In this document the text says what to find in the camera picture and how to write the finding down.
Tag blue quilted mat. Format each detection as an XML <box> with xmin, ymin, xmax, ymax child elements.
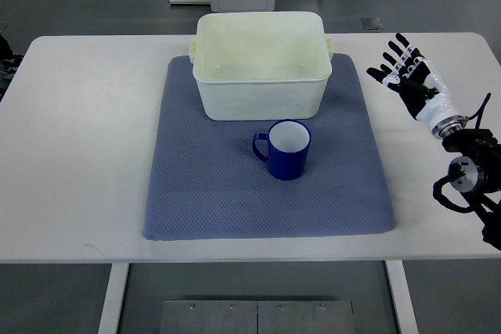
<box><xmin>143</xmin><ymin>53</ymin><xmax>396</xmax><ymax>240</ymax></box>

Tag right white table leg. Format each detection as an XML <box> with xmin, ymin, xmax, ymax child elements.
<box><xmin>385</xmin><ymin>260</ymin><xmax>419</xmax><ymax>334</ymax></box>

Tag blue ceramic mug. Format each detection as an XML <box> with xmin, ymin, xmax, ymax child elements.
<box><xmin>251</xmin><ymin>119</ymin><xmax>312</xmax><ymax>181</ymax></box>

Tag black white robotic hand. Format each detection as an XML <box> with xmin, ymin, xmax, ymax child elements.
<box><xmin>366</xmin><ymin>33</ymin><xmax>467</xmax><ymax>139</ymax></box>

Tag grey floor outlet plate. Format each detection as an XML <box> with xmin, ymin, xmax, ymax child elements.
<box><xmin>360</xmin><ymin>17</ymin><xmax>383</xmax><ymax>31</ymax></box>

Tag dark object at left edge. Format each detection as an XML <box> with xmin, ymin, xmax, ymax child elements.
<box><xmin>0</xmin><ymin>35</ymin><xmax>23</xmax><ymax>80</ymax></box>

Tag white table leg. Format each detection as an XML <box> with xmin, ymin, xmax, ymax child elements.
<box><xmin>385</xmin><ymin>260</ymin><xmax>419</xmax><ymax>334</ymax></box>
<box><xmin>98</xmin><ymin>263</ymin><xmax>129</xmax><ymax>334</ymax></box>

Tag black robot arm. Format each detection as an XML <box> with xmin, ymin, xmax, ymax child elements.
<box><xmin>432</xmin><ymin>94</ymin><xmax>500</xmax><ymax>249</ymax></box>

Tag left white table leg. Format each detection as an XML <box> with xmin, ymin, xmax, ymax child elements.
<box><xmin>98</xmin><ymin>263</ymin><xmax>129</xmax><ymax>334</ymax></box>

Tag cream plastic box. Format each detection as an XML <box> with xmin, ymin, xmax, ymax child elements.
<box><xmin>189</xmin><ymin>11</ymin><xmax>333</xmax><ymax>120</ymax></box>

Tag metal floor plate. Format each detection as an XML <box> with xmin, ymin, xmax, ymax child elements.
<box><xmin>159</xmin><ymin>300</ymin><xmax>355</xmax><ymax>333</ymax></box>

